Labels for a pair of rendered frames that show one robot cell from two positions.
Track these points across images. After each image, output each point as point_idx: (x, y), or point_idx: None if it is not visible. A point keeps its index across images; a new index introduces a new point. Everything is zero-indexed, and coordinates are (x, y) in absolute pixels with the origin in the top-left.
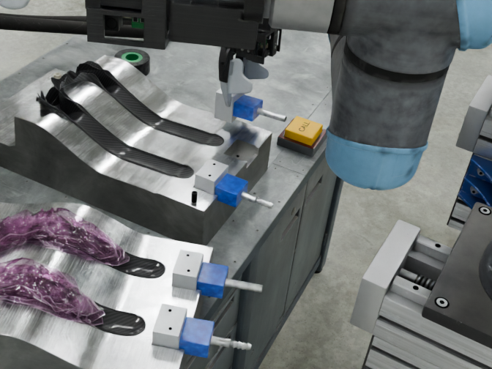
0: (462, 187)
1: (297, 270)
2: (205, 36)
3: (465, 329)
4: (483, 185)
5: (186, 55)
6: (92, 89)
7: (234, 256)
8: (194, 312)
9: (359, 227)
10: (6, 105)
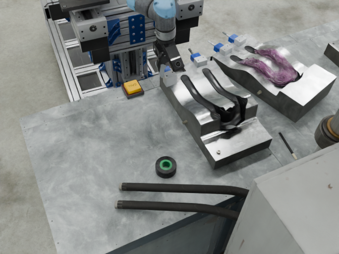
0: (109, 43)
1: None
2: None
3: None
4: (109, 33)
5: (127, 168)
6: (220, 105)
7: None
8: (230, 44)
9: (20, 221)
10: (249, 144)
